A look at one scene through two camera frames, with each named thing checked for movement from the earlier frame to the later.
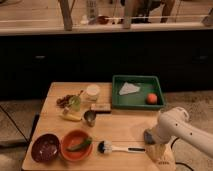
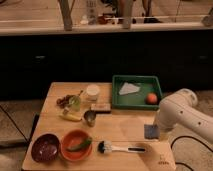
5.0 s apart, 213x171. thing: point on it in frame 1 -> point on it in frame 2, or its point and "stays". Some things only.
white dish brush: x=106 y=147 stays
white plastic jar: x=92 y=92 stays
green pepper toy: x=78 y=146 stays
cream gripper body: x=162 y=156 -> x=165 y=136
